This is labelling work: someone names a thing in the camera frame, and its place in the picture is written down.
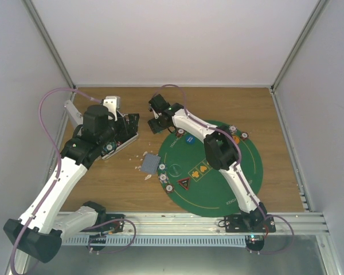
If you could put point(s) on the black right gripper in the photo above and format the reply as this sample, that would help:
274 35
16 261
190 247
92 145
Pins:
155 128

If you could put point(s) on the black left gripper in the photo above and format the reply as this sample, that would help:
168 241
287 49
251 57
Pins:
133 124

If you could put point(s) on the red 100 chip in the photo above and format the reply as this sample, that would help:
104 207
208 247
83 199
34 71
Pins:
180 132
244 135
169 188

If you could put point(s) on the blue small blind button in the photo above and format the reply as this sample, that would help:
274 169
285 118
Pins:
190 139

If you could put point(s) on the blue 50 chips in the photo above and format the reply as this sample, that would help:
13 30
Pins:
162 167

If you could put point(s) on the clear round dealer button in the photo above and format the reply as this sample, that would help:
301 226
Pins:
175 170

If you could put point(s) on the blue orange chip stack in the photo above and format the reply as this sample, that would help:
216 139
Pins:
232 129
163 178

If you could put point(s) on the black red triangular all-in button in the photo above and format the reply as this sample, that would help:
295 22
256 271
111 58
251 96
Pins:
184 183

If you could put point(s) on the orange big blind button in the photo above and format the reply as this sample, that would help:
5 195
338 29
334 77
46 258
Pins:
236 139

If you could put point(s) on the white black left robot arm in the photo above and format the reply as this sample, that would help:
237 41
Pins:
98 134

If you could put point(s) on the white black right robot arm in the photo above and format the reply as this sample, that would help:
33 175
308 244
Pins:
221 152

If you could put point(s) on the chip stack inside case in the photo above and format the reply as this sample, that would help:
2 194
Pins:
110 147

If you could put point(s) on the blue playing card deck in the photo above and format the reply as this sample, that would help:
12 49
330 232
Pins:
150 164

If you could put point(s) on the round green poker mat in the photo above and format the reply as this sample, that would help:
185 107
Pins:
209 194

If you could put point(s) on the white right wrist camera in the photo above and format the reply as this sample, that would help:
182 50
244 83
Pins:
153 111

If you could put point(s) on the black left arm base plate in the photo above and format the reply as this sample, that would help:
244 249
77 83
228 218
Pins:
107 223

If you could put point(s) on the grey slotted cable duct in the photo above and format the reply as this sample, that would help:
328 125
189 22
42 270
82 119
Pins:
159 240

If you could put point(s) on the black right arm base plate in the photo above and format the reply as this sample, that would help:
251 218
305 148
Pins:
237 223

